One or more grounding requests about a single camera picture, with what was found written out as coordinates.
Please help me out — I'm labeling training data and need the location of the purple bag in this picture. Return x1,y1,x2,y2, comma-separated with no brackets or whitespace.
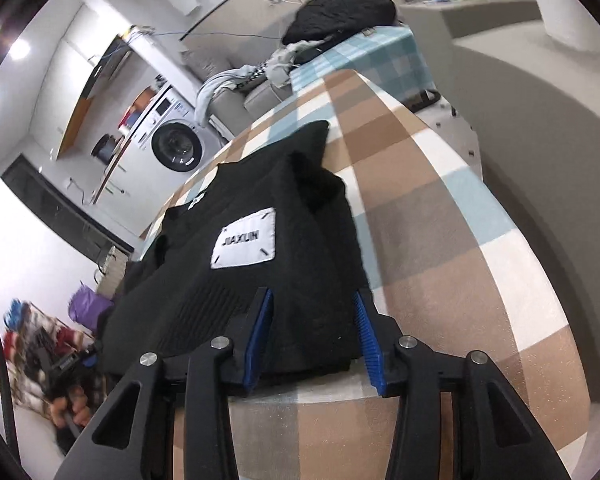
67,282,116,333

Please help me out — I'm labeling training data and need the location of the black knit sweater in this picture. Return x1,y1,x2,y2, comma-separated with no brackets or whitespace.
97,120,371,378

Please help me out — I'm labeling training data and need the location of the grey sofa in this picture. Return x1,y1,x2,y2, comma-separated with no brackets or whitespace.
182,45,301,141

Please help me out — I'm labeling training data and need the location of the white crumpled garment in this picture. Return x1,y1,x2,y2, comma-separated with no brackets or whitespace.
195,67,261,116

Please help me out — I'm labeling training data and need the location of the white base cabinet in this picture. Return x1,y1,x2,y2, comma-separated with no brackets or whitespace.
65,150,153,241

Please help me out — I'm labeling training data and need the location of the dark glass door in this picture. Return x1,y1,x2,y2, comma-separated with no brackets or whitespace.
2,155,133,261

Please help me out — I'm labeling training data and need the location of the white washing machine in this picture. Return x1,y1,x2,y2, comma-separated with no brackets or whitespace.
130,85,226,173

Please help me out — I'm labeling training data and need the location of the black jacket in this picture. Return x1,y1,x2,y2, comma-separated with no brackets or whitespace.
282,0,398,46

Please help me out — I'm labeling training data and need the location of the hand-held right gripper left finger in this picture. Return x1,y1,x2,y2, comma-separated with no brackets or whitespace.
55,287,273,480

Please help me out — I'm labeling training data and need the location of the black cooking pot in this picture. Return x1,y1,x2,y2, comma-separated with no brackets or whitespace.
92,132,123,163

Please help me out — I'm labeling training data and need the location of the white paper roll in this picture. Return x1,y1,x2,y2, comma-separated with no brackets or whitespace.
522,0,600,53

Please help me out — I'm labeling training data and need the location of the person's left hand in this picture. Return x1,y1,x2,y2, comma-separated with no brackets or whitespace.
50,385,93,428

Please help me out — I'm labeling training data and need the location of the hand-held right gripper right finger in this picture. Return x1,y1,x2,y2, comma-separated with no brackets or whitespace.
352,290,573,480

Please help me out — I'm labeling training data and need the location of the brown blue checked tablecloth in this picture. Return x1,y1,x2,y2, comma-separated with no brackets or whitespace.
140,67,593,480

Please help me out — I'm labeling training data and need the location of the wooden shoe rack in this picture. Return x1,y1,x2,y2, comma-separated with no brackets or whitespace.
2,300,101,401

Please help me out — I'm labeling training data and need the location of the two-tone wicker basket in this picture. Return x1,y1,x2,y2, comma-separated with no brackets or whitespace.
96,246,131,297

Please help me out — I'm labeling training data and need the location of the grey side table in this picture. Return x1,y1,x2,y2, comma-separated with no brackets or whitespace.
400,0,541,41

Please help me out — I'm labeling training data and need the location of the large grey table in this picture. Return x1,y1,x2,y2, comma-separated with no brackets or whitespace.
450,20,600,401

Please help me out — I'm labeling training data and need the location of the white wall cabinet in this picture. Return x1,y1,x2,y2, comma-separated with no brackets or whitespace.
30,2,131,161

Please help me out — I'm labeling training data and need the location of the pale grey crumpled garment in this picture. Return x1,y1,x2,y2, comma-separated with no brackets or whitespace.
267,40,326,81

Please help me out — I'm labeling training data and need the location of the teal checked cloth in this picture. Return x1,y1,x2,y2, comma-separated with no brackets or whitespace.
290,25,438,106

